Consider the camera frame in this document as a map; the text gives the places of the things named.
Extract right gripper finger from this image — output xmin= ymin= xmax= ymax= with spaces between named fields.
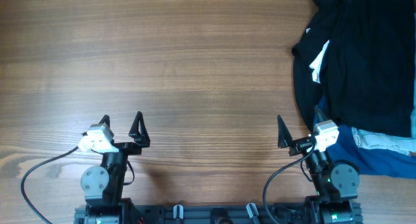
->
xmin=277 ymin=115 xmax=293 ymax=148
xmin=314 ymin=105 xmax=329 ymax=123

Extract black shorts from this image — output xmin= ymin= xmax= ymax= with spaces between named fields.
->
xmin=322 ymin=0 xmax=415 ymax=137

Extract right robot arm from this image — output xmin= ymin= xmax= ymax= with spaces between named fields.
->
xmin=272 ymin=106 xmax=363 ymax=224

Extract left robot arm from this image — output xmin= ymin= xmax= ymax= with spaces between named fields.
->
xmin=74 ymin=112 xmax=150 ymax=224

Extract light blue denim shorts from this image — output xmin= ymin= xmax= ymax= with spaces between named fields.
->
xmin=351 ymin=109 xmax=415 ymax=156

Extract white garment in pile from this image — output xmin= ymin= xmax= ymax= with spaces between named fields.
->
xmin=309 ymin=40 xmax=330 ymax=84

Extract blue garment in pile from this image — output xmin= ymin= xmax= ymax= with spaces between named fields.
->
xmin=317 ymin=95 xmax=416 ymax=179

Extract black garment in pile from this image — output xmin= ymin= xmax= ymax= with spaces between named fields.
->
xmin=291 ymin=0 xmax=341 ymax=131

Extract left black camera cable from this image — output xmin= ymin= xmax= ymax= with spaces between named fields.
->
xmin=20 ymin=145 xmax=80 ymax=224

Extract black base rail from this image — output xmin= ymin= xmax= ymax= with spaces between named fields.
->
xmin=73 ymin=203 xmax=363 ymax=224

